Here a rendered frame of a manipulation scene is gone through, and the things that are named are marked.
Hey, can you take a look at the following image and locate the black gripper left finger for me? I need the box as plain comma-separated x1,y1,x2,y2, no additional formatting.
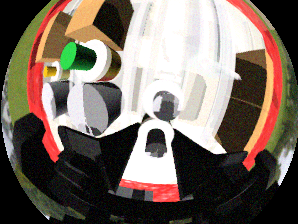
57,121,140,194

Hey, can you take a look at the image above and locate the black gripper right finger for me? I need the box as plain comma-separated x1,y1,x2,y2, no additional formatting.
170,128,249,201

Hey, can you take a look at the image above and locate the tan rectangular box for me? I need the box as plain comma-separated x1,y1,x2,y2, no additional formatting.
36,11,76,63

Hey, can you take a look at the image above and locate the small jar with yellow lid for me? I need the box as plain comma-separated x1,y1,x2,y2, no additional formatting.
44,61,71,81

